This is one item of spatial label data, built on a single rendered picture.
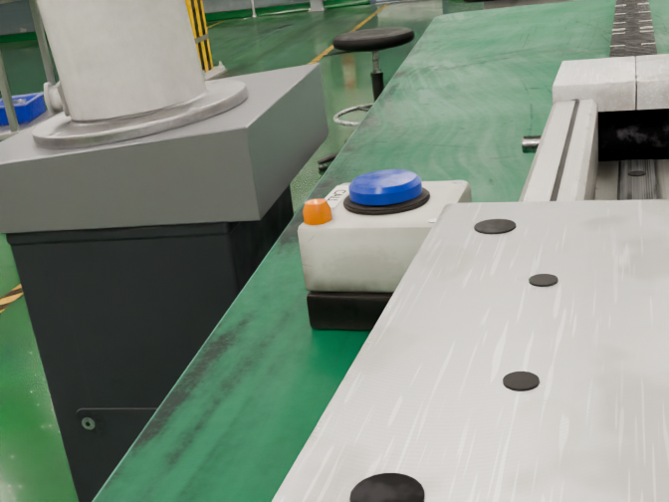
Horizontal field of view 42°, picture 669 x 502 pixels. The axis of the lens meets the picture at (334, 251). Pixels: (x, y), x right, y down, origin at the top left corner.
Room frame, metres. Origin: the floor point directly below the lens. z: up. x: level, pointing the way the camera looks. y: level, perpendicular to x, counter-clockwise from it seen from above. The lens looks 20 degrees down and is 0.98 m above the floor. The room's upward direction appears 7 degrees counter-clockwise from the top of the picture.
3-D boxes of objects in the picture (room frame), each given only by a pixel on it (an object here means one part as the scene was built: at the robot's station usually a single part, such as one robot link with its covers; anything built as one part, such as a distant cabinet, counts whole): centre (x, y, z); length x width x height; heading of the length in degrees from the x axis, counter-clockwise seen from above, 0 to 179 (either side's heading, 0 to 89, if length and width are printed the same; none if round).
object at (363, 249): (0.45, -0.04, 0.81); 0.10 x 0.08 x 0.06; 70
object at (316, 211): (0.44, 0.01, 0.85); 0.01 x 0.01 x 0.01
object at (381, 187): (0.45, -0.03, 0.84); 0.04 x 0.04 x 0.02
